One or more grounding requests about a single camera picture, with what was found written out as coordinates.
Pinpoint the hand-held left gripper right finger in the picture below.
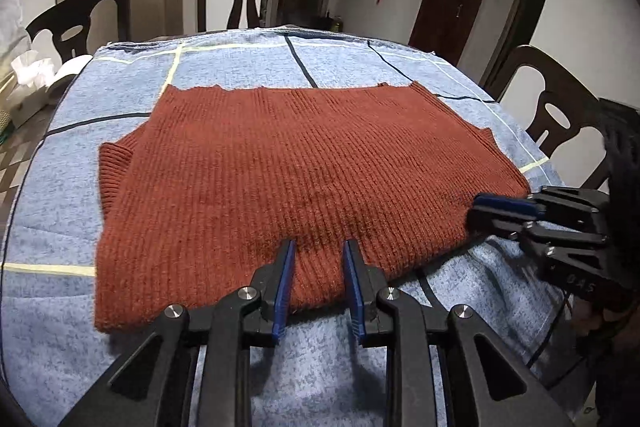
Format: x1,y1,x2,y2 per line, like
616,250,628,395
341,239,571,427

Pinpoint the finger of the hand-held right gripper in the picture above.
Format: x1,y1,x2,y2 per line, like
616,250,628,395
467,208,608,258
472,187,608,228

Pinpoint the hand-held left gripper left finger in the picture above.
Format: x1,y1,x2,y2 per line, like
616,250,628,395
57,239,297,427

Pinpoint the rust red knit sweater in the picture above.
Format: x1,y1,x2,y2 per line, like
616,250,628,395
95,82,531,333

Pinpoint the grey framed doorway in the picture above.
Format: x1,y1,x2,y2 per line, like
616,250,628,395
480,0,553,82

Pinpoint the blue checked blanket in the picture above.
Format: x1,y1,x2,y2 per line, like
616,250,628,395
0,28,588,427

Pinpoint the white tissue box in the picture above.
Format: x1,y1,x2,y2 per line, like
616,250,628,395
7,52,63,128

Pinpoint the black cable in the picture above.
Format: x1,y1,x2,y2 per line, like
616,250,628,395
525,292,576,368

